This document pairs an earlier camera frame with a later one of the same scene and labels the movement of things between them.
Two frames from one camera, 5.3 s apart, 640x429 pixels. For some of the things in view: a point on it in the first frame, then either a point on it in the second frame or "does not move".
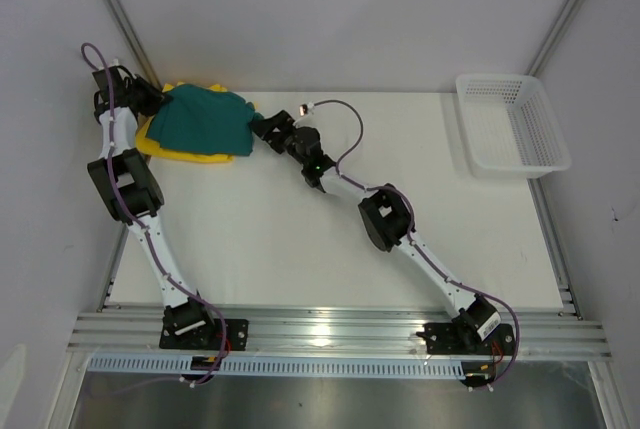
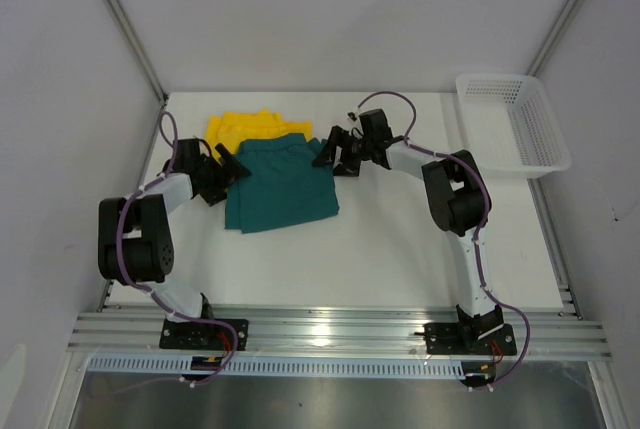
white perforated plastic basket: [510, 127] does not move
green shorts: [204, 120] → [283, 186]
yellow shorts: [144, 146] → [232, 127]
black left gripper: [157, 100] → [235, 171]
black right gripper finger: [274, 128] → [326, 155]
